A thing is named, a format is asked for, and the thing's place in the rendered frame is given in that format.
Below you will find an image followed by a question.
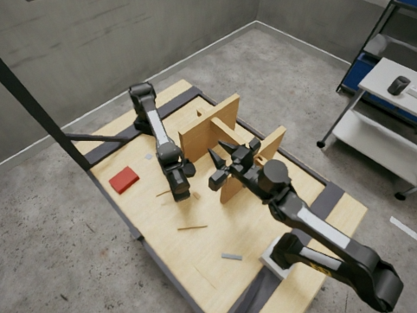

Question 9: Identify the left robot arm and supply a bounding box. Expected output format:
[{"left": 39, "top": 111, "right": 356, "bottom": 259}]
[{"left": 128, "top": 81, "right": 196, "bottom": 194}]

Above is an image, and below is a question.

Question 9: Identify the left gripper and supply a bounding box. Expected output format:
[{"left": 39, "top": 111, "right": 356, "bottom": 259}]
[{"left": 166, "top": 175, "right": 190, "bottom": 202}]

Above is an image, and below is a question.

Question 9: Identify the red rectangular block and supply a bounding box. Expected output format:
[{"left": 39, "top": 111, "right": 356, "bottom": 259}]
[{"left": 108, "top": 165, "right": 140, "bottom": 195}]

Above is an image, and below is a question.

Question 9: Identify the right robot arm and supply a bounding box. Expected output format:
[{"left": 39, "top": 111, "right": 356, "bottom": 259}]
[{"left": 229, "top": 145, "right": 404, "bottom": 313}]

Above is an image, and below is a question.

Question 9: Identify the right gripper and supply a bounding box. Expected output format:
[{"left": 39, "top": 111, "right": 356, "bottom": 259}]
[{"left": 208, "top": 137, "right": 261, "bottom": 192}]

